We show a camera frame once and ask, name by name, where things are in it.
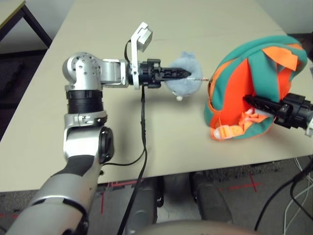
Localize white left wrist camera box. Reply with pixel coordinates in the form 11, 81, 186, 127
130, 22, 154, 91

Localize beige robot torso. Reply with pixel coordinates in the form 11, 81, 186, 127
136, 219, 260, 235

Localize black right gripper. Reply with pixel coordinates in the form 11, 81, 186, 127
243, 93, 313, 130

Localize grey robot leg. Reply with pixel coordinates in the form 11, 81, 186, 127
190, 172, 233, 221
127, 178, 164, 228

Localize grey robot right leg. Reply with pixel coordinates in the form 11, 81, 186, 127
190, 172, 233, 221

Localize grey robot left leg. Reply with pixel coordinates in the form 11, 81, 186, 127
127, 178, 164, 228

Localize black foam floor mat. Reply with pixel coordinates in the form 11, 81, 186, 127
0, 60, 25, 97

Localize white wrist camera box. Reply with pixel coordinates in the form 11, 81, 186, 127
130, 22, 154, 91
305, 115, 313, 137

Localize grey white plush keychain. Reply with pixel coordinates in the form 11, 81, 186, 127
163, 50, 211, 101

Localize beige table with black frame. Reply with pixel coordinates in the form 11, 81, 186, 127
0, 0, 53, 51

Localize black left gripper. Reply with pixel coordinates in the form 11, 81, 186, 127
139, 58, 192, 89

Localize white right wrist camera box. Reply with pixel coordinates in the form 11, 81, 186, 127
305, 115, 313, 137

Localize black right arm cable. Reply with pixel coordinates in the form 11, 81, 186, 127
254, 156, 313, 232

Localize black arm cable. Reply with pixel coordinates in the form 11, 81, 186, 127
117, 39, 149, 235
254, 156, 313, 232

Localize white floor cables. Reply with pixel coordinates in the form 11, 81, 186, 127
285, 156, 313, 228

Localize orange and teal backpack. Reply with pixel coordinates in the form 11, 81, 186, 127
204, 35, 308, 141

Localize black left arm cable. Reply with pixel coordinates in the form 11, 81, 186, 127
117, 39, 149, 235

